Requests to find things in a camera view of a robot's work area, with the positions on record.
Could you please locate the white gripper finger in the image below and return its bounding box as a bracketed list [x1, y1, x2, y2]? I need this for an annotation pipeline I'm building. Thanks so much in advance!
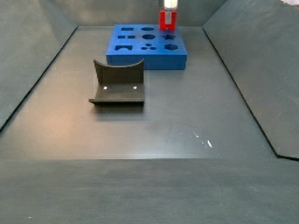
[163, 0, 179, 11]

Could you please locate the red square-circle peg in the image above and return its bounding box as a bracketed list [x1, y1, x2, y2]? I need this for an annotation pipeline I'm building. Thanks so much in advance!
[159, 10, 177, 31]

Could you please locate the blue shape-sorter block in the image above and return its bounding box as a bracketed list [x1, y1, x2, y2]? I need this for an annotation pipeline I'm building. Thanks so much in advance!
[107, 24, 189, 70]

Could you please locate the black curved holder stand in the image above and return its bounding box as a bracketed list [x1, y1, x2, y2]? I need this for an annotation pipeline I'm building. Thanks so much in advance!
[89, 60, 146, 105]

